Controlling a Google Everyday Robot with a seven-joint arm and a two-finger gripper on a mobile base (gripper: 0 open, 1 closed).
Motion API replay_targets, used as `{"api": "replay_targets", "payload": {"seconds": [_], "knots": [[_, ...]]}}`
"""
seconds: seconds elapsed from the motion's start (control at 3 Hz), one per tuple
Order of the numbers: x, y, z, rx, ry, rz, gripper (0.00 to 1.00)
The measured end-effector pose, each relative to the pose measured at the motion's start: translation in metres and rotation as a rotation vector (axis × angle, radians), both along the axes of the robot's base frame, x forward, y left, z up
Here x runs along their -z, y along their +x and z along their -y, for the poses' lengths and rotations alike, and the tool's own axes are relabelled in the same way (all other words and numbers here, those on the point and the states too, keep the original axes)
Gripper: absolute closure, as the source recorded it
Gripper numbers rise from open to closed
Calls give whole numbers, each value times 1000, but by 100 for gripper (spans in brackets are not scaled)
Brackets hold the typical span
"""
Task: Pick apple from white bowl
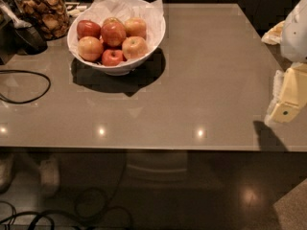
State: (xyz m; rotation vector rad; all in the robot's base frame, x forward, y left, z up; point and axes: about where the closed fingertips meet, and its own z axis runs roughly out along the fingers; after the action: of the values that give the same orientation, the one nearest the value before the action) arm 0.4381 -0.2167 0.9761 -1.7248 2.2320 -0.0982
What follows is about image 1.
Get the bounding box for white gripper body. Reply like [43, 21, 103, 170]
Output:
[280, 0, 307, 63]

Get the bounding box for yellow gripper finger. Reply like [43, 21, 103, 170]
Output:
[265, 62, 307, 125]

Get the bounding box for yellow-red apple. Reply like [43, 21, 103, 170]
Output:
[124, 17, 147, 38]
[122, 36, 148, 59]

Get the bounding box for white ceramic bowl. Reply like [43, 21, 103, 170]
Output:
[66, 0, 167, 77]

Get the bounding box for red apple centre top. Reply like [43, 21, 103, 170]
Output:
[101, 22, 127, 47]

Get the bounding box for partly hidden apple at back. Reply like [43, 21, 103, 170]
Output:
[103, 17, 123, 25]

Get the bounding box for small red apple front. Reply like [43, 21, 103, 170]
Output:
[102, 49, 124, 66]

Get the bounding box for yellow apple front left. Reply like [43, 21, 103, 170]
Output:
[78, 36, 104, 62]

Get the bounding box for dark red apple back left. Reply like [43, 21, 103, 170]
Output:
[77, 20, 101, 39]

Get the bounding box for small items behind bowl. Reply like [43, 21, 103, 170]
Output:
[65, 2, 87, 17]

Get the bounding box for glass jar of dried chips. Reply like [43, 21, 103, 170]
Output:
[15, 0, 69, 40]

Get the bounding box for white shoe right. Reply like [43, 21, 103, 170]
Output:
[39, 157, 60, 197]

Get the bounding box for white shoe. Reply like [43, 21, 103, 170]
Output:
[39, 157, 60, 197]
[0, 153, 14, 193]

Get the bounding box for white shoe left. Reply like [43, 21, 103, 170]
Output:
[0, 153, 14, 193]

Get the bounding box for black scoop with metal handle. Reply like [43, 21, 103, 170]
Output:
[0, 0, 48, 55]

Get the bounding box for black cable on table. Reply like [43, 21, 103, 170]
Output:
[0, 69, 52, 105]

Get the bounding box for black cables on floor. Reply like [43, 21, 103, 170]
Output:
[0, 153, 133, 230]

